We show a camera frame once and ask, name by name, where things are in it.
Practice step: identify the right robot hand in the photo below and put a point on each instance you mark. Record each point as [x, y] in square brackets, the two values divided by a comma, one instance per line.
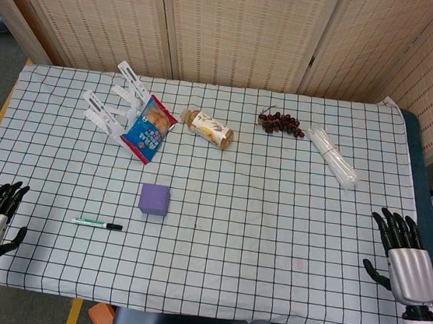
[411, 274]

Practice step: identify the green marker with black cap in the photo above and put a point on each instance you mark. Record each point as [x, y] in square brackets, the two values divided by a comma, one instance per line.
[96, 224]

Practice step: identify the purple cube block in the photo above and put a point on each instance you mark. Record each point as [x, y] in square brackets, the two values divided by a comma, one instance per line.
[154, 198]

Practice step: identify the checkered grid tablecloth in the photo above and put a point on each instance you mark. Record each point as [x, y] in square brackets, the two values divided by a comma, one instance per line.
[211, 208]

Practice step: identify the clear plastic straw bundle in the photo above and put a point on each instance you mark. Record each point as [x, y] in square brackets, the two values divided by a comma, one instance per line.
[332, 156]

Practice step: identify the orange block on floor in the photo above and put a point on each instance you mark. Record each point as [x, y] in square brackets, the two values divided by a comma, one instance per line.
[102, 315]

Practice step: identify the blue cookie snack bag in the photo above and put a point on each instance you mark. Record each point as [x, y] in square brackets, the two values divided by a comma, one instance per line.
[150, 129]

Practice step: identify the dark red grape bunch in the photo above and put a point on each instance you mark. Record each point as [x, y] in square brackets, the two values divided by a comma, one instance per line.
[281, 123]

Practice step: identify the plastic bottle with yellow label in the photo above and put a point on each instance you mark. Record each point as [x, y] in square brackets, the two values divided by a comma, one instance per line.
[210, 128]

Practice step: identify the beige woven folding screen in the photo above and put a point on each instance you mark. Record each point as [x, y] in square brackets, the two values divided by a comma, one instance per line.
[232, 27]

